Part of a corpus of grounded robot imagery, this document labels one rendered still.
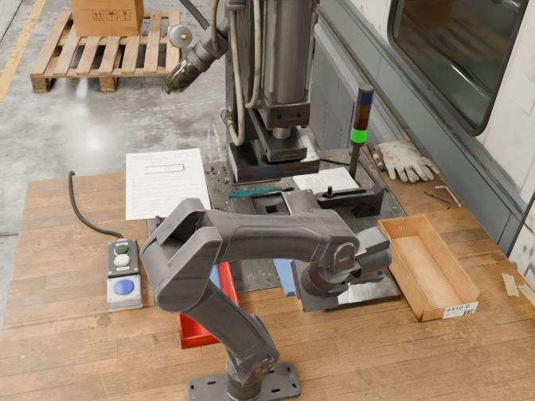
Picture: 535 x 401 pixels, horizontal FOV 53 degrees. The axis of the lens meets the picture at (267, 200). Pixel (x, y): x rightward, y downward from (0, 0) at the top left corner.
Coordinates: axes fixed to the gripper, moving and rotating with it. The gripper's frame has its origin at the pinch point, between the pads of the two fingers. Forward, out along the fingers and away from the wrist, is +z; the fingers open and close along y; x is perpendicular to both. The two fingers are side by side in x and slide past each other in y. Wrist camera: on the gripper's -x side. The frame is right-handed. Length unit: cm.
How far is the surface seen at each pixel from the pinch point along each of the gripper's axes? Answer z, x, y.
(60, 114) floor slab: 222, 75, 172
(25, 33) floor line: 297, 110, 294
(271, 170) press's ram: 1.4, 1.5, 26.0
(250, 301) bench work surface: 13.4, 8.2, 1.6
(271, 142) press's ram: -2.1, 1.5, 31.0
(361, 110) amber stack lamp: 9, -25, 43
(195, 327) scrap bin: 10.8, 20.5, -2.5
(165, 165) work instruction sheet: 41, 21, 47
